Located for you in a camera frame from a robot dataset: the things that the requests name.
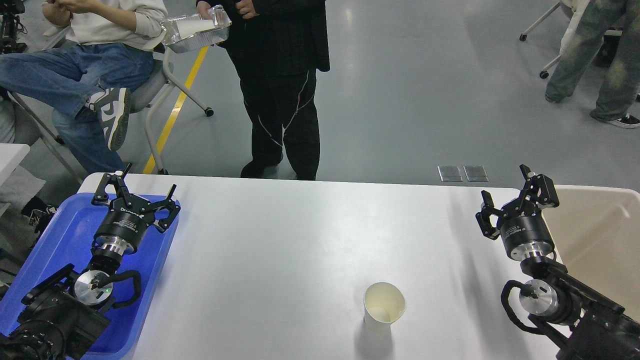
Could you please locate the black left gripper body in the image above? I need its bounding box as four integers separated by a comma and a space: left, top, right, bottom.
94, 197, 169, 253

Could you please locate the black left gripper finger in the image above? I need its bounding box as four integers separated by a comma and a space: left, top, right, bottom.
91, 163, 133, 207
150, 184, 181, 234

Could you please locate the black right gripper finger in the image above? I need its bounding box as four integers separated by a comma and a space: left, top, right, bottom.
475, 190, 503, 240
518, 164, 560, 214

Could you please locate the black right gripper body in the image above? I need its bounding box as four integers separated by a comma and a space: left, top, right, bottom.
496, 197, 555, 262

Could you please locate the white paper cup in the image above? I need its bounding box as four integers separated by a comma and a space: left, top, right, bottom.
363, 282, 407, 332
175, 18, 217, 39

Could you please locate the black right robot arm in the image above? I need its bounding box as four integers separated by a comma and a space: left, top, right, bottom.
475, 164, 640, 360

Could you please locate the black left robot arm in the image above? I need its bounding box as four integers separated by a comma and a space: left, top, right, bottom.
1, 172, 181, 360

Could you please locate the right metal floor plate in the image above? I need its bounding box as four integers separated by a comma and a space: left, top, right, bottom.
462, 165, 489, 183

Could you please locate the metal floor plate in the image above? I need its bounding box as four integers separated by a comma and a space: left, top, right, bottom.
438, 165, 464, 183
462, 165, 489, 183

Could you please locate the blue plastic tray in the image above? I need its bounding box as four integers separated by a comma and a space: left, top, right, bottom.
0, 193, 179, 360

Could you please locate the left metal floor plate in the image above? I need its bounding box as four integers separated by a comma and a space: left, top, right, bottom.
438, 165, 464, 183

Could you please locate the black sneaker left edge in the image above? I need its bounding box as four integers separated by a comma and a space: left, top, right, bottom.
20, 196, 58, 234

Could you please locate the beige plastic bin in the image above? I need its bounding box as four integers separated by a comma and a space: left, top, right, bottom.
542, 185, 640, 321

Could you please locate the grey rolling chair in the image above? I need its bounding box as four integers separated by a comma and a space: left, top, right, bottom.
8, 26, 214, 184

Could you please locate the person in green trousers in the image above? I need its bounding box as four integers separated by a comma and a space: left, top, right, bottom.
544, 0, 640, 129

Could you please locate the seated person in jeans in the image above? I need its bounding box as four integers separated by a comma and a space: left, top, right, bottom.
0, 0, 168, 174

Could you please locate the white chair far right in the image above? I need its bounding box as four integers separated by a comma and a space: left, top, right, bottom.
519, 0, 623, 80

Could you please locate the aluminium foil tray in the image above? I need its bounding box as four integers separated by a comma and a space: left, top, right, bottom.
161, 5, 233, 54

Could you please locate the white paper cup in tray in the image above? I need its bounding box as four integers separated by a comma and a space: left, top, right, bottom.
175, 18, 217, 39

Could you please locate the black tripod equipment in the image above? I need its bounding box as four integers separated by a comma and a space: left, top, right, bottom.
0, 0, 28, 54

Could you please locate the standing person in black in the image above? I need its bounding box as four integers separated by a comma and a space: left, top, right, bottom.
196, 0, 330, 181

